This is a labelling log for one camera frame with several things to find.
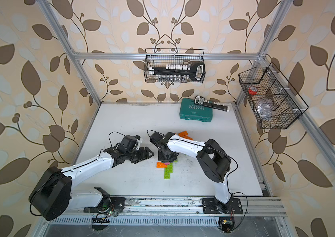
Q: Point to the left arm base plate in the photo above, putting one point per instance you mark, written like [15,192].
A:
[114,204]

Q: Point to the green tool case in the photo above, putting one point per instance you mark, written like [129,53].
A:
[191,111]

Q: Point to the green brick long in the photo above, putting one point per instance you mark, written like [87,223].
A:
[170,168]

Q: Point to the socket rail on case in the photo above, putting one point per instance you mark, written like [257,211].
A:
[199,100]

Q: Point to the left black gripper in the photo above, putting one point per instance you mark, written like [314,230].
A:
[144,156]

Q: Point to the clear plastic bag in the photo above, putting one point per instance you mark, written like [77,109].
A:
[264,108]

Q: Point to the socket rail in basket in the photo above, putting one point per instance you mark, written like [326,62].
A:
[193,72]

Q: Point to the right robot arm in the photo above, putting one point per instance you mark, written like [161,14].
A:
[214,161]

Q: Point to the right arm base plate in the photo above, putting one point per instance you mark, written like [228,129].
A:
[213,206]

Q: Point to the aluminium front rail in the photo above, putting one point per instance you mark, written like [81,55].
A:
[192,206]

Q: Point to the orange brick top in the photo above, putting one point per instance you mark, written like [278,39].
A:
[182,134]

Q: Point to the wire basket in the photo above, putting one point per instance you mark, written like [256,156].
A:
[156,57]
[288,105]

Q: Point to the green brick lowest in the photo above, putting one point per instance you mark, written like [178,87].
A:
[167,176]

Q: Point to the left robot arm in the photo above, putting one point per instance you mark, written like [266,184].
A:
[55,192]

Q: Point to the back wire basket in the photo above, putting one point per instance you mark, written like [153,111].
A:
[156,57]

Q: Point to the right wire basket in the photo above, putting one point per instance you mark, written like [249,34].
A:
[288,105]

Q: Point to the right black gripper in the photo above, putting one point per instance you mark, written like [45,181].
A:
[160,158]

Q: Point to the orange brick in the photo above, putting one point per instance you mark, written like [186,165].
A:
[187,137]
[182,134]
[161,165]

